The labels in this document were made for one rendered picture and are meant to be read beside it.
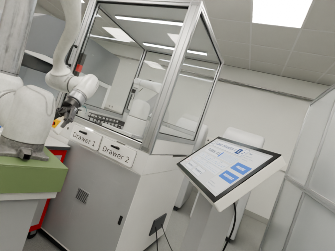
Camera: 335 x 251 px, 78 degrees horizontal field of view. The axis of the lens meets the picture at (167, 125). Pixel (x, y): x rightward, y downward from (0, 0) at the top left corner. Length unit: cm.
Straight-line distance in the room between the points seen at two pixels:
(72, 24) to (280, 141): 407
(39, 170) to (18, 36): 56
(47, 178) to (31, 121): 23
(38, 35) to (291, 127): 415
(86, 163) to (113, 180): 27
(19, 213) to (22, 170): 22
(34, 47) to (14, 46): 115
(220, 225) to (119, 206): 72
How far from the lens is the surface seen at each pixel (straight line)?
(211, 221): 104
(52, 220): 197
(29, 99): 95
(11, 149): 98
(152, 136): 135
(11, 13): 112
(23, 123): 95
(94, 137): 161
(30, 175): 92
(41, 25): 228
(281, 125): 457
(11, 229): 110
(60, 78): 129
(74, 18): 111
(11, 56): 111
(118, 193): 151
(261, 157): 90
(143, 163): 138
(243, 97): 463
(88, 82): 124
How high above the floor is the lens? 117
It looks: level
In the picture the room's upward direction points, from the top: 19 degrees clockwise
